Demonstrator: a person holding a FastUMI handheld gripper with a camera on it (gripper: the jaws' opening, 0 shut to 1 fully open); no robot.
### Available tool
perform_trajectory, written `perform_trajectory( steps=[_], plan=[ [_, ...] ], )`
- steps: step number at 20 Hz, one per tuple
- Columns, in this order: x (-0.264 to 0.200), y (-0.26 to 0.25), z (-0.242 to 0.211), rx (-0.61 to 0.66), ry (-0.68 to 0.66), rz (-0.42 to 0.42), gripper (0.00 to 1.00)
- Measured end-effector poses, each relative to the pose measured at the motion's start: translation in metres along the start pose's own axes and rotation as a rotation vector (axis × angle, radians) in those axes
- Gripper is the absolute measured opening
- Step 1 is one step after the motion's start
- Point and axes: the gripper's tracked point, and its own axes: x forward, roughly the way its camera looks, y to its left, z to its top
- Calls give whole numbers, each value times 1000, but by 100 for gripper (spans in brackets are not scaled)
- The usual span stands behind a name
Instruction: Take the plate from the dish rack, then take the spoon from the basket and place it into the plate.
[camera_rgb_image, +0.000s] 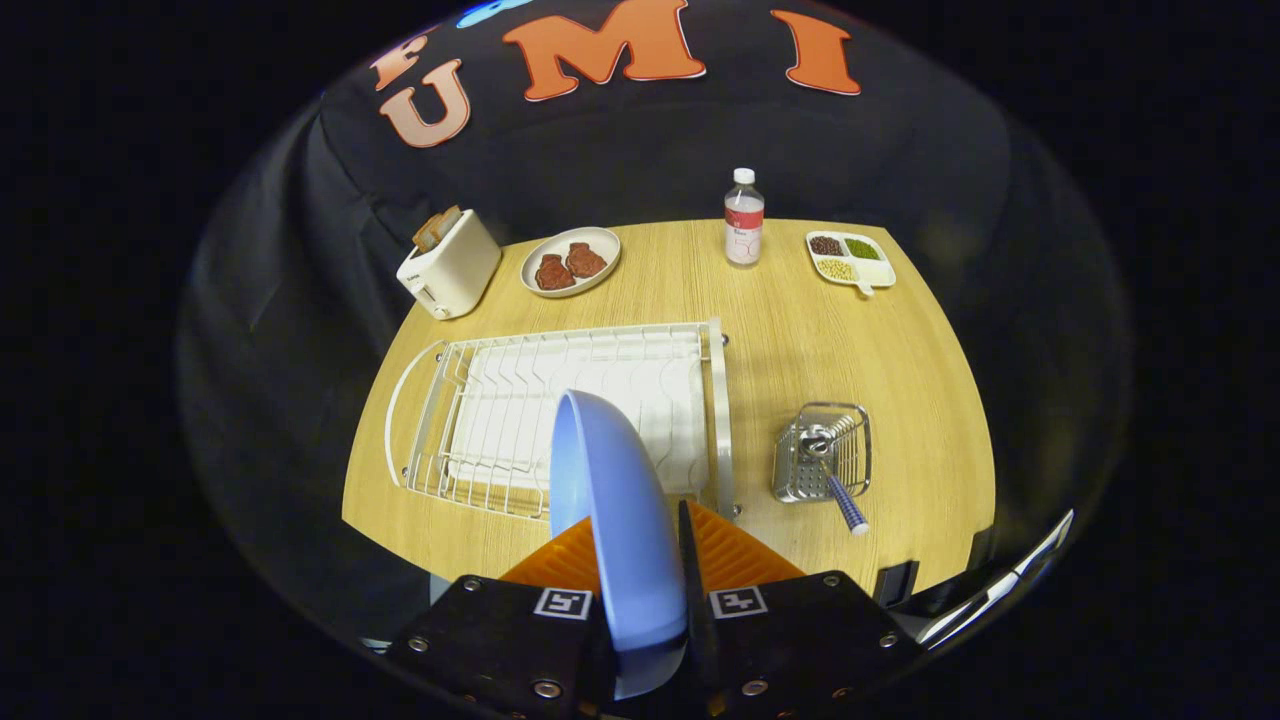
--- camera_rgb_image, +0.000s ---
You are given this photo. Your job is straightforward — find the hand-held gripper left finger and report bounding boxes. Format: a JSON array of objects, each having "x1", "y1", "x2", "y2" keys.
[{"x1": 388, "y1": 515, "x2": 616, "y2": 720}]

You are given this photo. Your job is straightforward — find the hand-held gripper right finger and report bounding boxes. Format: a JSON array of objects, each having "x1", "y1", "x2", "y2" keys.
[{"x1": 678, "y1": 500, "x2": 926, "y2": 720}]

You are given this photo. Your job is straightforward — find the blue plate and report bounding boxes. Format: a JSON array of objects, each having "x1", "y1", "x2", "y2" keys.
[{"x1": 549, "y1": 390, "x2": 691, "y2": 701}]

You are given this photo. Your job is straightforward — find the metal wire basket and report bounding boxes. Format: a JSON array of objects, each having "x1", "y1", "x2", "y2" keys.
[{"x1": 772, "y1": 402, "x2": 873, "y2": 504}]

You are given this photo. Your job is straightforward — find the spoon with striped handle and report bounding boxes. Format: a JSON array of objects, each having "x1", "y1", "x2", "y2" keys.
[{"x1": 805, "y1": 425, "x2": 869, "y2": 536}]

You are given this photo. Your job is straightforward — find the white wire dish rack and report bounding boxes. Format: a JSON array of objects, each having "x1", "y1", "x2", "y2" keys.
[{"x1": 385, "y1": 320, "x2": 741, "y2": 523}]

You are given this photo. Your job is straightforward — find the beige oval plate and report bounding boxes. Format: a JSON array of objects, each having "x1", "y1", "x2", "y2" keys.
[{"x1": 520, "y1": 227, "x2": 622, "y2": 299}]

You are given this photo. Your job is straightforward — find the white toaster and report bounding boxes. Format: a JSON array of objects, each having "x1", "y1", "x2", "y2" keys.
[{"x1": 397, "y1": 210, "x2": 503, "y2": 321}]

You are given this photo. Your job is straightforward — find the toast slices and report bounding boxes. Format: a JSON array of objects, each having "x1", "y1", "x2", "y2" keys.
[{"x1": 413, "y1": 205, "x2": 463, "y2": 252}]

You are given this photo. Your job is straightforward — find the white divided bean tray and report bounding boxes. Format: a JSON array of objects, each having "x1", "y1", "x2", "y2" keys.
[{"x1": 806, "y1": 231, "x2": 897, "y2": 298}]

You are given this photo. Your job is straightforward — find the clear plastic bottle red label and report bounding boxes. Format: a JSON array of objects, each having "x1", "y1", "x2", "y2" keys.
[{"x1": 724, "y1": 168, "x2": 765, "y2": 268}]

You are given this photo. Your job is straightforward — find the black backdrop cloth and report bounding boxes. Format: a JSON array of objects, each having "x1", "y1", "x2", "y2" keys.
[{"x1": 180, "y1": 0, "x2": 1131, "y2": 641}]

